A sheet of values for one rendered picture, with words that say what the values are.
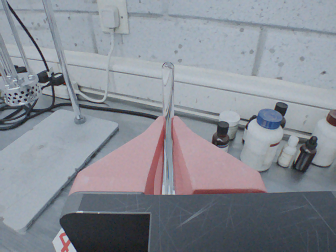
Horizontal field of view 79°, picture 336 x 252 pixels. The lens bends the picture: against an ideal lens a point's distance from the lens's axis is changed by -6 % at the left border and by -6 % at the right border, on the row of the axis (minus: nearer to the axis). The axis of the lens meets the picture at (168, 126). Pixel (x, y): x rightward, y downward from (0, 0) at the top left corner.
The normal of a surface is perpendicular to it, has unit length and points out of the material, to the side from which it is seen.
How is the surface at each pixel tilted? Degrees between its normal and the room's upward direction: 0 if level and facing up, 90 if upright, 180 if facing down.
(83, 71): 90
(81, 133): 0
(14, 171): 0
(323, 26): 90
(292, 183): 0
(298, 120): 90
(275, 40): 90
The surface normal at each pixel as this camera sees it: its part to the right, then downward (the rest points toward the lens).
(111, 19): -0.37, 0.57
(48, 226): -0.01, -0.79
